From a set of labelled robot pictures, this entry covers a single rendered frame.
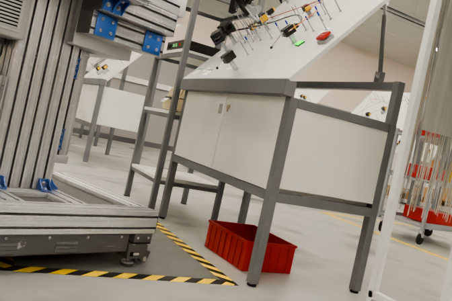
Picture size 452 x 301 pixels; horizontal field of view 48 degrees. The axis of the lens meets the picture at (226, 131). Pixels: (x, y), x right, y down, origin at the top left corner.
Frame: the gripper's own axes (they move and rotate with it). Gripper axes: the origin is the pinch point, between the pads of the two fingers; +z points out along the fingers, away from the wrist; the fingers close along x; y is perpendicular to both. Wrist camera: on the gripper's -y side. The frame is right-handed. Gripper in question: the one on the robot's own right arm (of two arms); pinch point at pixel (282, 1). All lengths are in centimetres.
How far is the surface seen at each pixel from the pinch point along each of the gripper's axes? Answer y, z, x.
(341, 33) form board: 14.6, 15.3, -28.3
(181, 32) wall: 78, 69, 796
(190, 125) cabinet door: -44, 65, 52
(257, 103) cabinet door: -22, 43, -15
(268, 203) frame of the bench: -31, 77, -47
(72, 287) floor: -109, 77, -77
